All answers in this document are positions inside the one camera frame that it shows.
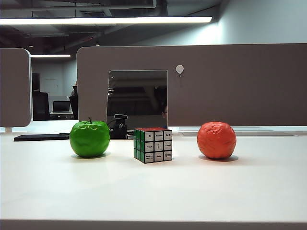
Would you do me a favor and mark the wide brown desk partition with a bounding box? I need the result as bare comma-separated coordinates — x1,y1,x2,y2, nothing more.
76,43,307,127

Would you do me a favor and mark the short ceiling light strip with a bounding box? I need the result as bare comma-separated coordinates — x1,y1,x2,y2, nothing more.
30,54,71,58

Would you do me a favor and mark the narrow brown desk partition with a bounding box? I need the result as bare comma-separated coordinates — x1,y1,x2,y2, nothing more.
0,48,33,128

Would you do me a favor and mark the green toy apple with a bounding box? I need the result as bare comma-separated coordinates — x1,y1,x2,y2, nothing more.
69,116,111,158

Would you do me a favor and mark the dark laptop screen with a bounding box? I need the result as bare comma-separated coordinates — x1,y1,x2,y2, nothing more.
52,100,72,113

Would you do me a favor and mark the Rubik's cube with printed words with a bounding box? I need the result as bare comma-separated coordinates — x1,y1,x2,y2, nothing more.
133,127,173,164

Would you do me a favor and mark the long ceiling light strip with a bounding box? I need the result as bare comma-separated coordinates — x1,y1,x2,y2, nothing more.
0,16,213,25

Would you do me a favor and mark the black office chair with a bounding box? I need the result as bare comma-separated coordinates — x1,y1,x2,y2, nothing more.
32,90,51,121

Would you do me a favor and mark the orange toy fruit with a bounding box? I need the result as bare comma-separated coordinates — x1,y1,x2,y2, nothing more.
197,121,237,160

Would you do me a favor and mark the rectangular frameless mirror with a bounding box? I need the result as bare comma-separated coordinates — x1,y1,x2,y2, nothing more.
106,69,169,140

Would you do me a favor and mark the black smartphone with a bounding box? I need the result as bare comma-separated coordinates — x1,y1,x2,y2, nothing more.
13,133,71,142

